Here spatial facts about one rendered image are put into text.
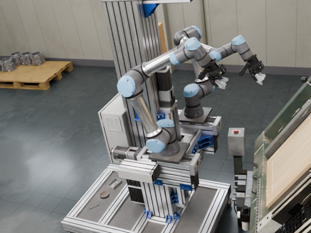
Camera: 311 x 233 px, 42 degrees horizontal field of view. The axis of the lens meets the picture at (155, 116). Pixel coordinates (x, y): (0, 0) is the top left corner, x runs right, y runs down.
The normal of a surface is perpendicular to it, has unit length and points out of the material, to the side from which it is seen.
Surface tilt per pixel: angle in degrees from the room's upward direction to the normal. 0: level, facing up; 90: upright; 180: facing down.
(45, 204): 0
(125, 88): 83
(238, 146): 90
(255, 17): 90
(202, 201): 0
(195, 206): 0
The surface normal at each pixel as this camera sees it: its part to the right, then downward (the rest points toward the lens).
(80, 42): -0.41, 0.51
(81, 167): -0.14, -0.86
